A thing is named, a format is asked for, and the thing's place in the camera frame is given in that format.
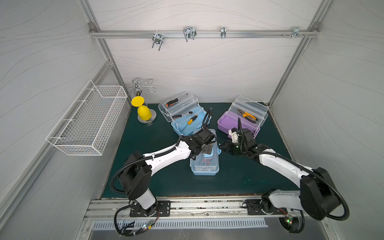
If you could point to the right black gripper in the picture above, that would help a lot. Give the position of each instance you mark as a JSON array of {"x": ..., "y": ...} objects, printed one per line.
[{"x": 227, "y": 146}]

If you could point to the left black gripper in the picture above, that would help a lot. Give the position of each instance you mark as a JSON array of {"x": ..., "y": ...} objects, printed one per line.
[{"x": 208, "y": 149}]

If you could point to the blue clear toolbox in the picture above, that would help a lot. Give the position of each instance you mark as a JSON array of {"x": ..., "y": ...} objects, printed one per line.
[
  {"x": 184, "y": 113},
  {"x": 197, "y": 170}
]

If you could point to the purple clear toolbox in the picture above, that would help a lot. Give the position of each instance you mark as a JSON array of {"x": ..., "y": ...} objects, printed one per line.
[{"x": 229, "y": 119}]

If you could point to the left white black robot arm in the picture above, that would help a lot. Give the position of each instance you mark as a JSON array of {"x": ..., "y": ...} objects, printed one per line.
[{"x": 134, "y": 178}]

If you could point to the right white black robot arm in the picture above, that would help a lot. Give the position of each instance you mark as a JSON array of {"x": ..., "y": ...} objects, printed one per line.
[{"x": 317, "y": 194}]

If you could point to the orange black pliers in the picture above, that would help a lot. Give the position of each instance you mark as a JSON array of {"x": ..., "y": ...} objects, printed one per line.
[{"x": 248, "y": 116}]

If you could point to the orange black screwdriver in lid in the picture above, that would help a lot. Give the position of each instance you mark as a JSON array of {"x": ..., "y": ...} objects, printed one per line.
[{"x": 176, "y": 101}]

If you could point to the yellow cone on metal stand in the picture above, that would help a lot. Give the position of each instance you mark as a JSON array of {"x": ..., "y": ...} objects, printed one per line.
[{"x": 145, "y": 114}]

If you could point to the middle metal hook clamp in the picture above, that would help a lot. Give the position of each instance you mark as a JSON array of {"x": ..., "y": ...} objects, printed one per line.
[{"x": 189, "y": 33}]

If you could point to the metal hook clamp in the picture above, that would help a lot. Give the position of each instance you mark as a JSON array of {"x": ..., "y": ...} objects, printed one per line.
[
  {"x": 189, "y": 33},
  {"x": 158, "y": 39}
]

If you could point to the small metal clamp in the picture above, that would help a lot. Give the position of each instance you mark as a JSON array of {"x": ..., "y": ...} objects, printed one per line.
[{"x": 223, "y": 32}]

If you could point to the left metal hook clamp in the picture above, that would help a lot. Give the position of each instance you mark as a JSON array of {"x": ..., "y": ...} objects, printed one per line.
[{"x": 158, "y": 39}]

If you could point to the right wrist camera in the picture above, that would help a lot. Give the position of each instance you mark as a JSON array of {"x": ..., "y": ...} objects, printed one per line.
[{"x": 235, "y": 135}]

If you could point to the yellow handled screwdriver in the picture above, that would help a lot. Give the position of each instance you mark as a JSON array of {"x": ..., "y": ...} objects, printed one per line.
[{"x": 190, "y": 122}]

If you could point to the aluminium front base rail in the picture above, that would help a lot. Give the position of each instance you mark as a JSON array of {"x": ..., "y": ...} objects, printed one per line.
[{"x": 184, "y": 207}]

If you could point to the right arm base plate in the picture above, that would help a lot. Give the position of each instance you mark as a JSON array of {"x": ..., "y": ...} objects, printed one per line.
[{"x": 259, "y": 207}]

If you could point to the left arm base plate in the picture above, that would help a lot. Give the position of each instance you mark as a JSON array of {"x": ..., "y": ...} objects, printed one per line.
[{"x": 159, "y": 209}]

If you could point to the wire hook rack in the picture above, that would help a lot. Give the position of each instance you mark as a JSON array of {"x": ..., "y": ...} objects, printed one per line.
[{"x": 138, "y": 86}]

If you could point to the white wire basket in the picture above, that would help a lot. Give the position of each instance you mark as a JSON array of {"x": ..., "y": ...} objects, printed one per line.
[{"x": 85, "y": 128}]

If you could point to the right metal bracket hook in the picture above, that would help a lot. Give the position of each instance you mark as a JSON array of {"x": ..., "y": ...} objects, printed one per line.
[{"x": 296, "y": 34}]

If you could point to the aluminium crossbar rail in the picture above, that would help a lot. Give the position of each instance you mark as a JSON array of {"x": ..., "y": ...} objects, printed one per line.
[{"x": 201, "y": 34}]

